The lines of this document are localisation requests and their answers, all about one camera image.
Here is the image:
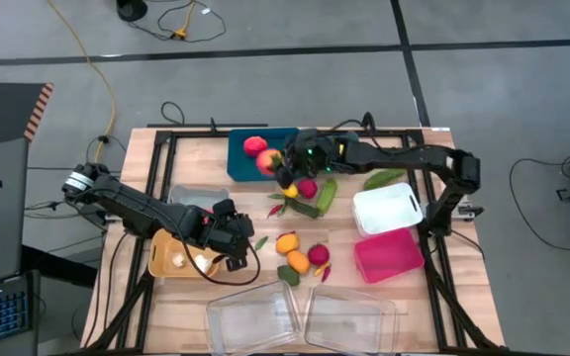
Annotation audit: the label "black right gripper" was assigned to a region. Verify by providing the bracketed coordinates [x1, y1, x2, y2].
[275, 132, 345, 190]

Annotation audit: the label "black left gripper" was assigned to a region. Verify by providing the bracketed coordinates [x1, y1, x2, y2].
[200, 211, 255, 272]

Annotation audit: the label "dark red tomato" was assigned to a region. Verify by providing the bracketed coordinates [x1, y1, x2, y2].
[296, 178, 319, 201]

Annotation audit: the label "orange fruit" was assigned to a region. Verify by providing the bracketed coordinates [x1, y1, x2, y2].
[274, 232, 301, 257]
[286, 249, 312, 276]

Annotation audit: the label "light green cucumber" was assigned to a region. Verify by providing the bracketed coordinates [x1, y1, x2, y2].
[315, 178, 338, 216]

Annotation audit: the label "long green cucumber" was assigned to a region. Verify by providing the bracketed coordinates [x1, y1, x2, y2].
[362, 167, 408, 192]

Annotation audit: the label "dark blue plastic basket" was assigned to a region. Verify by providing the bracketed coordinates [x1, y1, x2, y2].
[226, 127, 302, 183]

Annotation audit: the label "round dark green pepper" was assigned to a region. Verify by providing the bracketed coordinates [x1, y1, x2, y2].
[276, 264, 302, 288]

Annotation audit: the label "clear plastic container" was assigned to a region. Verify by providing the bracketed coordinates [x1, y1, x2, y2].
[205, 279, 303, 356]
[303, 283, 399, 356]

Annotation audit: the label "tan orange plastic basket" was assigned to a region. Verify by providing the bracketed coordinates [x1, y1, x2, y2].
[146, 227, 227, 280]

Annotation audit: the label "light grey plastic basket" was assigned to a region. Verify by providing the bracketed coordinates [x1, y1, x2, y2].
[167, 183, 231, 212]

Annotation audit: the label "white plastic basket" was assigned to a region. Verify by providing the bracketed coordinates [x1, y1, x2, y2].
[351, 181, 425, 237]

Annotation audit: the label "pink plastic basket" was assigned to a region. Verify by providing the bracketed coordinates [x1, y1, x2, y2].
[353, 227, 426, 285]

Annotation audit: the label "black round stand base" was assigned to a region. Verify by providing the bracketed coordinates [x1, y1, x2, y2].
[115, 0, 149, 24]

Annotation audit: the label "large hazard striped floor mat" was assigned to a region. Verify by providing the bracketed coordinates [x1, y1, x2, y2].
[0, 82, 55, 152]

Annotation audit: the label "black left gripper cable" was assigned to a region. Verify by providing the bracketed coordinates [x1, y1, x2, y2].
[165, 224, 263, 288]

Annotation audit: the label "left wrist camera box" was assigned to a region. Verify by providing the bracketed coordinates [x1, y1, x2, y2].
[212, 197, 238, 217]

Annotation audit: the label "black aluminium table frame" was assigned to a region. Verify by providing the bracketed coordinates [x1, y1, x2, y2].
[80, 126, 507, 356]

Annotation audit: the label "black cable loop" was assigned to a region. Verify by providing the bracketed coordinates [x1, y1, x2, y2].
[159, 100, 186, 128]

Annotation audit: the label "black looped floor cable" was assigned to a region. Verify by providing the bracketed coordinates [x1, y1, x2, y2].
[127, 0, 228, 45]

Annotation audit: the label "black desk cables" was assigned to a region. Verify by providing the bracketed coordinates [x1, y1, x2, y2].
[23, 165, 118, 214]

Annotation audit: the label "yellow floor cable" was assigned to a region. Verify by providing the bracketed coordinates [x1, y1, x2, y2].
[45, 0, 118, 192]

